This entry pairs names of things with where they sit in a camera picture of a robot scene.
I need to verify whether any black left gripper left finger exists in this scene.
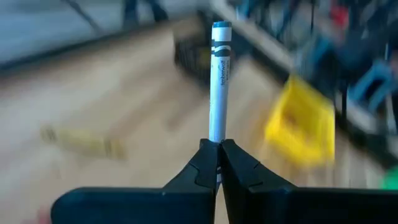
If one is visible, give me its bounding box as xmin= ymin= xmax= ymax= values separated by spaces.
xmin=51 ymin=139 xmax=220 ymax=224

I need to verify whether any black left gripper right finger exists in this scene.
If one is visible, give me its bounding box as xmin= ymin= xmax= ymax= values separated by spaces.
xmin=221 ymin=139 xmax=398 ymax=224

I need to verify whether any yellow crayon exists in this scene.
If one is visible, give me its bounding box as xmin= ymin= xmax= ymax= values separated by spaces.
xmin=39 ymin=123 xmax=127 ymax=162

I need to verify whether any thin grey crayon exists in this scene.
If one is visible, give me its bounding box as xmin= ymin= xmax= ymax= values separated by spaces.
xmin=208 ymin=21 xmax=233 ymax=187

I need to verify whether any yellow plastic basket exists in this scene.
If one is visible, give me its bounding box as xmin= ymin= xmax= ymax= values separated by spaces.
xmin=263 ymin=73 xmax=336 ymax=169

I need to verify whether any green object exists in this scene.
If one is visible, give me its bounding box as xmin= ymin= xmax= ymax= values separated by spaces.
xmin=379 ymin=166 xmax=398 ymax=190

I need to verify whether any black plastic basket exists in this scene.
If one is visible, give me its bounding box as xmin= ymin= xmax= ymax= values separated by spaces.
xmin=172 ymin=12 xmax=240 ymax=90

